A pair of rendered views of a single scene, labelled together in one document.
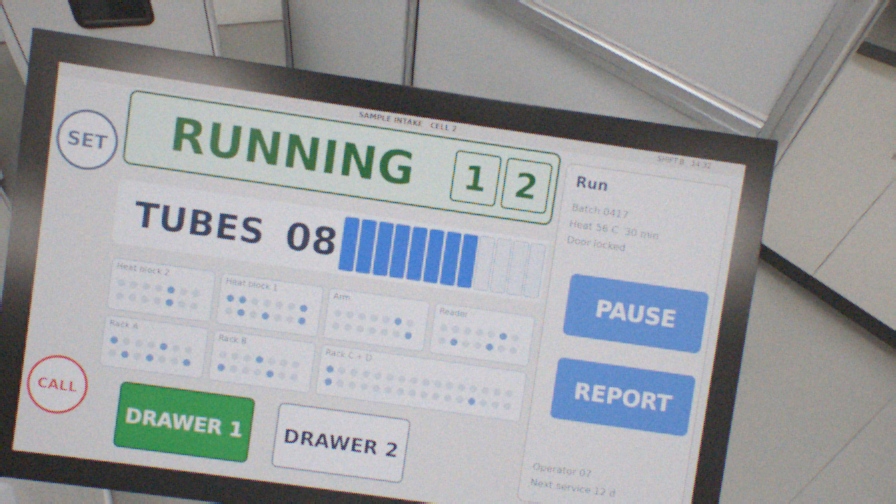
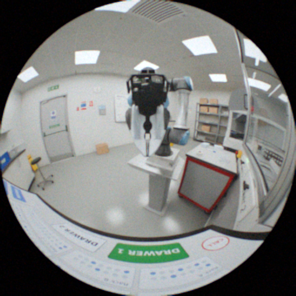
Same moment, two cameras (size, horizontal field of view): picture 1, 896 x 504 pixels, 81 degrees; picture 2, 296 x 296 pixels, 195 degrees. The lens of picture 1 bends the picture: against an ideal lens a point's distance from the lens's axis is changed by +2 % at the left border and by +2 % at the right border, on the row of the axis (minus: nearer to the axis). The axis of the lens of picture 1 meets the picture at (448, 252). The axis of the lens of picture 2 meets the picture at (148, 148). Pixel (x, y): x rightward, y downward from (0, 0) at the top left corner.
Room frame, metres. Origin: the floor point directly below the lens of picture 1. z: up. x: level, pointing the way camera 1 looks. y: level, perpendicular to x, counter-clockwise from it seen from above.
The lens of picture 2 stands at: (0.18, 0.16, 1.15)
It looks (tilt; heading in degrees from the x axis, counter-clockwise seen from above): 21 degrees down; 181
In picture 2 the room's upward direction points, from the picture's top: straight up
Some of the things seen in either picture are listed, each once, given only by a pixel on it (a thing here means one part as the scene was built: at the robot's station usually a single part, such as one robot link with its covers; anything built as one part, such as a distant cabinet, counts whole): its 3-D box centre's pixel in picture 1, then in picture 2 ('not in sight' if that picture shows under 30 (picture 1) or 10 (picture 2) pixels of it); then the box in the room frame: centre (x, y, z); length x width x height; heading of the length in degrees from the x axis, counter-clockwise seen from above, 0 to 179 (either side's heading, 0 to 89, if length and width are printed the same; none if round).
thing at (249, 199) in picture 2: not in sight; (246, 192); (0.06, 0.64, 0.87); 0.29 x 0.02 x 0.11; 131
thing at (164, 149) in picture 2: not in sight; (163, 147); (-0.54, 0.28, 0.88); 0.15 x 0.15 x 0.10
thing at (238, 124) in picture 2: not in sight; (248, 130); (-1.01, 2.40, 1.13); 1.78 x 1.14 x 0.45; 131
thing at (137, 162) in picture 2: not in sight; (160, 163); (-0.55, 0.26, 0.70); 0.45 x 0.44 x 0.12; 60
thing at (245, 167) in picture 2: not in sight; (244, 167); (-0.15, 0.88, 0.87); 0.29 x 0.02 x 0.11; 131
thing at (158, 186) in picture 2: not in sight; (159, 187); (-0.54, 0.28, 0.38); 0.30 x 0.30 x 0.76; 60
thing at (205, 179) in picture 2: not in sight; (207, 177); (-0.64, 0.99, 0.38); 0.62 x 0.58 x 0.76; 131
